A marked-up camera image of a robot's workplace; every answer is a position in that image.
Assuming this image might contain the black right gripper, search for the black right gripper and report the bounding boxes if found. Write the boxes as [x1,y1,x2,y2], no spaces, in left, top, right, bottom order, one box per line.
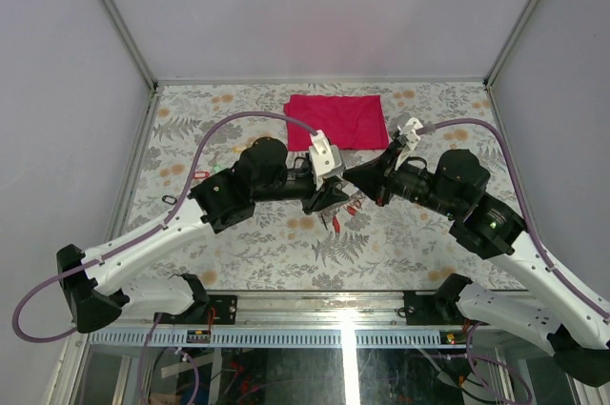
[342,141,460,218]

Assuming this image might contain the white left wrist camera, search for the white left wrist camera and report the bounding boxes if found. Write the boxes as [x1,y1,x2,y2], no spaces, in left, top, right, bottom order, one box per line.
[308,130,345,190]

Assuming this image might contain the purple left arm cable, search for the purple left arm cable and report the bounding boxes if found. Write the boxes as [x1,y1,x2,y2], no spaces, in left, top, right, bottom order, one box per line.
[11,111,318,344]

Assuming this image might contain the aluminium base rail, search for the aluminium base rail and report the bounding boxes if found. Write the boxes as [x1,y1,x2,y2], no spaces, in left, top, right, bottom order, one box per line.
[70,288,586,330]

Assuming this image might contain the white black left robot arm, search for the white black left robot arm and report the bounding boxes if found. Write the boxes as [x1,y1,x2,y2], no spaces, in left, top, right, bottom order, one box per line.
[56,134,348,334]

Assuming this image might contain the white slotted cable duct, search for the white slotted cable duct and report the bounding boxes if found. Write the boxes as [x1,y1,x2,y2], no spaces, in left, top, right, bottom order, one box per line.
[89,327,466,349]

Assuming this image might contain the red folded cloth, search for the red folded cloth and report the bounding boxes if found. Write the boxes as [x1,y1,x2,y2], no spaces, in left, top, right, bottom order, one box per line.
[283,94,389,151]

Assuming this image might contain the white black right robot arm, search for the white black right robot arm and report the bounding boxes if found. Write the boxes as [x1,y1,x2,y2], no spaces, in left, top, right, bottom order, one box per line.
[343,143,609,387]

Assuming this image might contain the grey disc with key rings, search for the grey disc with key rings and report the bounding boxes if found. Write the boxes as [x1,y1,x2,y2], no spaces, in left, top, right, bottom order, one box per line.
[317,184,366,234]

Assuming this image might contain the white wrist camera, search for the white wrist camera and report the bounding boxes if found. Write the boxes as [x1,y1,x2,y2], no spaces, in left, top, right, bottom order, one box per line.
[393,113,423,169]
[308,130,345,190]

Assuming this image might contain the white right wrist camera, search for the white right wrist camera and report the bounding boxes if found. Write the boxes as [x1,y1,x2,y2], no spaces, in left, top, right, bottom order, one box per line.
[393,113,423,169]

